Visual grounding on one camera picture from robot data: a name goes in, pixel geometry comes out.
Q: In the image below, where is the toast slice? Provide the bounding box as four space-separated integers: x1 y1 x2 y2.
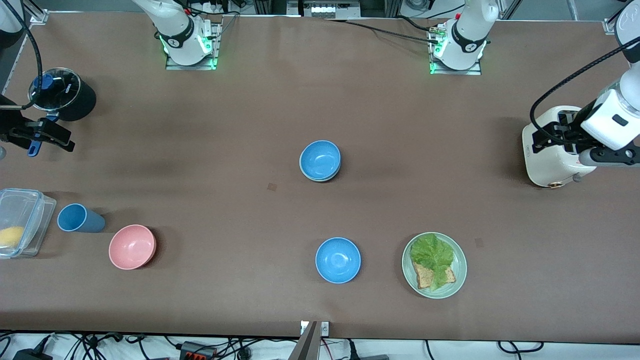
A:
412 261 457 290

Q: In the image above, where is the black power adapter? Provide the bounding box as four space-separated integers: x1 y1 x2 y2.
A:
12 336 55 360

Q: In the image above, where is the blue bowl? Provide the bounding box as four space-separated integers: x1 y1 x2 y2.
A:
300 140 342 180
315 237 362 285

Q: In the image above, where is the green bowl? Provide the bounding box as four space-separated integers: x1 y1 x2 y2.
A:
299 157 342 183

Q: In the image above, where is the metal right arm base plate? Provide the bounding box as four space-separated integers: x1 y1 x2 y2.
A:
165 20 222 71

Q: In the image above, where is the black plug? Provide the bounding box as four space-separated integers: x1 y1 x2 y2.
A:
347 340 391 360

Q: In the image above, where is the short black table cable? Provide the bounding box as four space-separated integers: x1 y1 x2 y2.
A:
395 15 437 33

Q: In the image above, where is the pink bowl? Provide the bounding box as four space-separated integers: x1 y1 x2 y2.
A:
108 224 157 271

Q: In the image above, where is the yellow fruit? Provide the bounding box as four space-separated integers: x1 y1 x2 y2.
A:
0 226 26 249

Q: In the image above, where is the glass lid with blue knob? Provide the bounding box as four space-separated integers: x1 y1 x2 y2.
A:
28 67 82 112

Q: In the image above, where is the black red power strip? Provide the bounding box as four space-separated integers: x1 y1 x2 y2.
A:
179 341 217 360

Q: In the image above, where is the clear plastic container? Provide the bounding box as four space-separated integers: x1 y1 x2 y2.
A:
0 188 57 259

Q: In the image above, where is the blue cup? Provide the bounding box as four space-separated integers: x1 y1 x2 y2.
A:
57 203 106 234

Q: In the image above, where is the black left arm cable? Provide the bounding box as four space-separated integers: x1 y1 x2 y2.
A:
530 36 640 138

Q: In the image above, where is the white toaster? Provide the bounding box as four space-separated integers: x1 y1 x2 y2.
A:
522 105 599 189

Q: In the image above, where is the long black table cable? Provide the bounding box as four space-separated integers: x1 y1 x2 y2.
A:
324 19 441 45

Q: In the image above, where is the aluminium frame corner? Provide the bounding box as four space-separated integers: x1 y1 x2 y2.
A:
22 0 50 26
602 0 640 35

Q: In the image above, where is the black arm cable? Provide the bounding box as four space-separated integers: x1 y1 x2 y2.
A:
530 36 640 138
0 0 44 110

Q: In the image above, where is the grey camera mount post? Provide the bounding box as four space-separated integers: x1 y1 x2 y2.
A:
287 321 321 360

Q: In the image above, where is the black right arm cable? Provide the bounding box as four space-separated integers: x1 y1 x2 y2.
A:
0 0 44 110

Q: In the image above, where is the black pot with blue handle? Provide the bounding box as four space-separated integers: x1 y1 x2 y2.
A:
27 67 97 157

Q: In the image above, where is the grey control box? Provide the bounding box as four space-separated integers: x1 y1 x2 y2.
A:
300 0 362 20

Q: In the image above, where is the green lettuce leaf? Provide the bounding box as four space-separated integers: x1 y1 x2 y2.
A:
410 233 455 292

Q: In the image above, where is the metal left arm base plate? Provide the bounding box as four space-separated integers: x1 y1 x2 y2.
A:
429 24 483 76

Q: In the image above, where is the green plate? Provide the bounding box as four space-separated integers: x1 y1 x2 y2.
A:
401 232 468 300

